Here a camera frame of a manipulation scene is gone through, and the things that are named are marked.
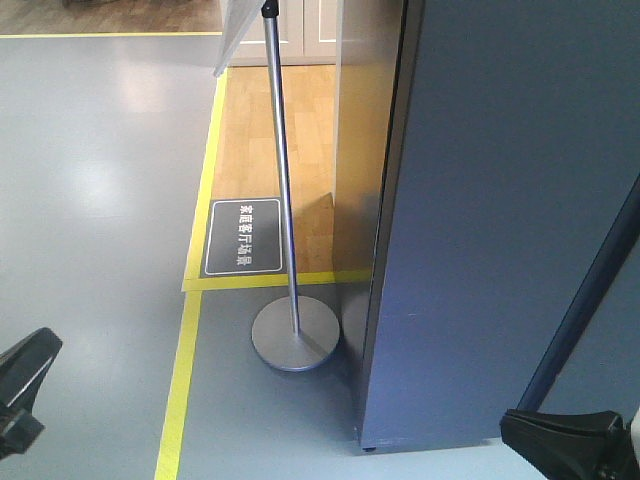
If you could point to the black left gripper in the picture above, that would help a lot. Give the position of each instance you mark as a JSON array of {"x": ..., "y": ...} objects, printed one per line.
[{"x": 23, "y": 369}]

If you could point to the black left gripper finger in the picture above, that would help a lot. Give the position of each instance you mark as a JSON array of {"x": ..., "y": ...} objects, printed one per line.
[{"x": 585, "y": 446}]

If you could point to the dark grey fridge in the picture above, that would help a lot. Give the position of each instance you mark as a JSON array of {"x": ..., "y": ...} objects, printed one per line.
[{"x": 515, "y": 147}]

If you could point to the yellow floor tape line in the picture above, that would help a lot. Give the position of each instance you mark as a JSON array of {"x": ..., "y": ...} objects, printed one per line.
[{"x": 105, "y": 144}]

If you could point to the dark floor sign sticker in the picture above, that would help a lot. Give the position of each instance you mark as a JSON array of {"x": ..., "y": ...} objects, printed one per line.
[{"x": 243, "y": 237}]

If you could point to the silver sign stand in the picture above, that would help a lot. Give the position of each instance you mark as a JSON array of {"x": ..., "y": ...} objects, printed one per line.
[{"x": 293, "y": 333}]

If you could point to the white cabinet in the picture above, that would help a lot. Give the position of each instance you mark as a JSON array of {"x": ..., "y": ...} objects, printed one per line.
[{"x": 351, "y": 34}]

